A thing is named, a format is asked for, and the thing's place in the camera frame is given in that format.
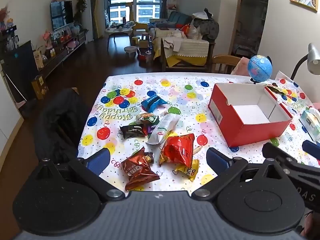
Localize yellow snack packet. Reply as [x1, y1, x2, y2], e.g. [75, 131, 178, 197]
[174, 159, 200, 182]

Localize green burger-print packet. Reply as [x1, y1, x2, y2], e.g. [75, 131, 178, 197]
[136, 112, 160, 133]

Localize pink cloth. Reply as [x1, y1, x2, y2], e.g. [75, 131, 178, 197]
[231, 57, 250, 75]

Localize red-brown cookie packet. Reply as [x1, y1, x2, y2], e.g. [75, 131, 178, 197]
[121, 147, 160, 191]

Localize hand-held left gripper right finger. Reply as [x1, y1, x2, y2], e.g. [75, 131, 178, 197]
[191, 147, 285, 202]

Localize television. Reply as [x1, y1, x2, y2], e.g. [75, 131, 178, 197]
[50, 0, 73, 31]

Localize grey desk lamp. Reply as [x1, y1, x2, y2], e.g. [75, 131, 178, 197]
[290, 43, 320, 80]

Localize red snack packet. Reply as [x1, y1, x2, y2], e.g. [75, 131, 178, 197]
[159, 133, 195, 167]

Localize blue snack packet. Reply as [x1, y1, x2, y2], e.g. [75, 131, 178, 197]
[141, 95, 167, 112]

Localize teal armchair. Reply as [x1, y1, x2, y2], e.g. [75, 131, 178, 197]
[167, 11, 193, 29]

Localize yellow curtain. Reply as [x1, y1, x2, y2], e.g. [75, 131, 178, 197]
[95, 0, 105, 39]

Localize dark brown snack packet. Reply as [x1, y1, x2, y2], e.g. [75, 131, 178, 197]
[119, 124, 148, 139]

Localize round coffee table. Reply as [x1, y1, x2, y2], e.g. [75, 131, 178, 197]
[104, 24, 133, 50]

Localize potted plant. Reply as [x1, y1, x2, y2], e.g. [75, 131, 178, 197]
[74, 0, 87, 24]

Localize white cabinet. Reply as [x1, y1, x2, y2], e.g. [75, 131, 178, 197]
[0, 72, 24, 155]

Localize black cabinet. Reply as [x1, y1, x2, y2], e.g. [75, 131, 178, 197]
[0, 40, 39, 100]

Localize dark TV cabinet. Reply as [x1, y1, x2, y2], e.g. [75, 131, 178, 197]
[37, 30, 88, 78]

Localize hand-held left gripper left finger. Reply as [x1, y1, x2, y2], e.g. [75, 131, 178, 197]
[32, 148, 125, 202]

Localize tissue pack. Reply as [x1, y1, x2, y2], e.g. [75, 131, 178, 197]
[299, 107, 320, 142]

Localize pink flower bouquet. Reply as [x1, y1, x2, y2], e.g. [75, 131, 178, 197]
[42, 29, 54, 49]

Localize green brown wrapper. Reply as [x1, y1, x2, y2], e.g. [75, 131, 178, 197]
[265, 85, 288, 96]

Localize brown box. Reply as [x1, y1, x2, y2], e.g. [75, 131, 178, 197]
[31, 76, 49, 99]

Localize sofa with cream cover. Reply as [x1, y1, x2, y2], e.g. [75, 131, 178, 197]
[152, 26, 215, 72]

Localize black chair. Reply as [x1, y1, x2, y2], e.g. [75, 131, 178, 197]
[34, 87, 90, 165]

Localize white tower air conditioner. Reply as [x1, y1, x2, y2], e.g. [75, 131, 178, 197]
[81, 0, 94, 43]

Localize beige paper bag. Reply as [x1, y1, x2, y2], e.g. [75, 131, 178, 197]
[34, 51, 44, 69]

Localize blue globe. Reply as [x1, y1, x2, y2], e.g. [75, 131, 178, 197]
[247, 54, 273, 84]

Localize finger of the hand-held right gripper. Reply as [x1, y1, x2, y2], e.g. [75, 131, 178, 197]
[302, 140, 320, 160]
[262, 142, 320, 180]

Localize pile of clothes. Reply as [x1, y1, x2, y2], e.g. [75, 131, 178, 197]
[191, 8, 220, 40]

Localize wooden chair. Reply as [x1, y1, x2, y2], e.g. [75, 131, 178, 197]
[212, 54, 242, 74]

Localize balloon print tablecloth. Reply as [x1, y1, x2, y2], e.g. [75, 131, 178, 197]
[77, 72, 320, 198]

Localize red cardboard box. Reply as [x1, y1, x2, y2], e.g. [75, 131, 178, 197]
[208, 82, 293, 148]

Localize large window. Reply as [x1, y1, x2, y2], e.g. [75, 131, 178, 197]
[104, 0, 165, 28]

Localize white long snack packet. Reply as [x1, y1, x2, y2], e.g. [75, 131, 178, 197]
[146, 113, 181, 146]

